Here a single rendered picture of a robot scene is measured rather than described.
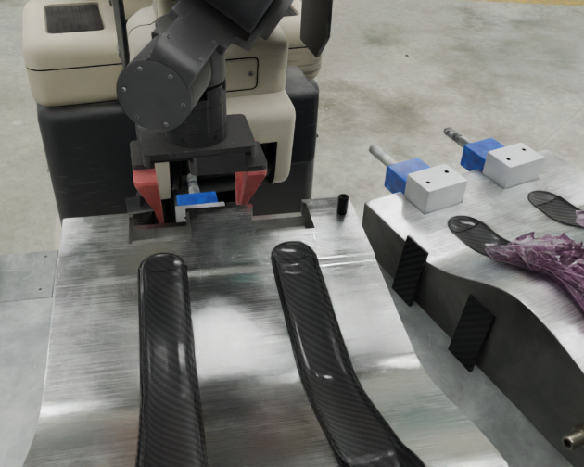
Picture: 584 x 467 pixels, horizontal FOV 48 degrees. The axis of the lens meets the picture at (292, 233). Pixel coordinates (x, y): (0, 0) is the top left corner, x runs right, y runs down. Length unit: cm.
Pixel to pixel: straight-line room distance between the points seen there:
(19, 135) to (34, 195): 42
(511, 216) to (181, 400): 40
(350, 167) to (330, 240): 180
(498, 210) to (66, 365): 44
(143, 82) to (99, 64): 71
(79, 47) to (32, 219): 106
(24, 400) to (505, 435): 39
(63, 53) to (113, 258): 69
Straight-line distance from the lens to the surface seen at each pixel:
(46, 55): 120
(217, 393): 45
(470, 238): 66
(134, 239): 61
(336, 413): 43
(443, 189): 67
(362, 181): 229
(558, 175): 79
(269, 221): 61
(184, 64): 48
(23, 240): 210
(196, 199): 70
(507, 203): 72
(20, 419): 57
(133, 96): 50
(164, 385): 47
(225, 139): 60
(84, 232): 59
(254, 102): 97
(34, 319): 65
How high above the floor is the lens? 124
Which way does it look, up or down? 38 degrees down
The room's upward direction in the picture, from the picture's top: 3 degrees clockwise
